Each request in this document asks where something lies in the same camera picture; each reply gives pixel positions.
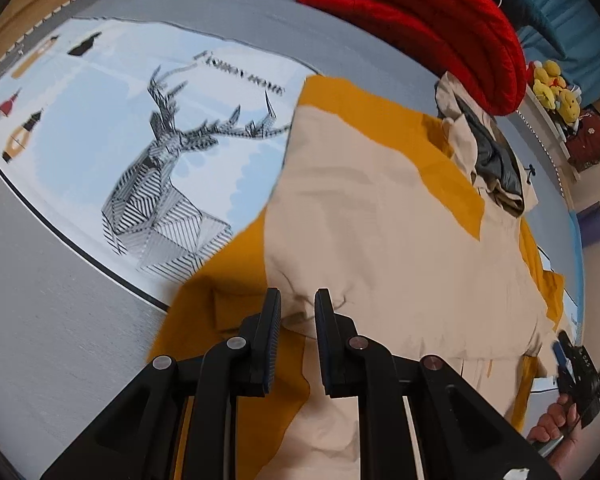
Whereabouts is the red quilted jacket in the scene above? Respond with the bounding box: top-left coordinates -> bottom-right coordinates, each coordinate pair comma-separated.
297,0 -> 528,116

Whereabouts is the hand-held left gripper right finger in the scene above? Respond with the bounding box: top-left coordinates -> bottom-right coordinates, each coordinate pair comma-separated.
314,287 -> 563,480

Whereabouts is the blue curtain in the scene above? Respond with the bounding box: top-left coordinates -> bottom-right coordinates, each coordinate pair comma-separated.
480,0 -> 600,111

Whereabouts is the grey deer print bed sheet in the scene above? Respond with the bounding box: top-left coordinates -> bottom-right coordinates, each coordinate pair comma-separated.
0,0 -> 586,461

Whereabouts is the dark red bag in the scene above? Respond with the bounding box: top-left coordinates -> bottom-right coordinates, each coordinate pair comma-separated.
565,107 -> 600,171

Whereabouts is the beige and mustard hooded jacket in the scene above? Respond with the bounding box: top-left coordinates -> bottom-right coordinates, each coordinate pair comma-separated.
147,74 -> 566,480

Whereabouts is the purple box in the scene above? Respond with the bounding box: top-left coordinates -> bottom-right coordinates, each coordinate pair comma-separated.
578,201 -> 600,248

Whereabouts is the white headboard shelf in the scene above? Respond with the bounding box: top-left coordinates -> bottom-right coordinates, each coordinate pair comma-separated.
517,87 -> 583,186

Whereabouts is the person's right hand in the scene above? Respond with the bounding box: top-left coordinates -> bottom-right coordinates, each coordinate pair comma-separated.
527,394 -> 583,461

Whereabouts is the yellow plush toy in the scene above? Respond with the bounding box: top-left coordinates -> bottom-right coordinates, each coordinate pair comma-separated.
530,60 -> 583,123

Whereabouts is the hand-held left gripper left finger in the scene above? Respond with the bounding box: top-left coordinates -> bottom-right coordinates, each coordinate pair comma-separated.
40,287 -> 283,480

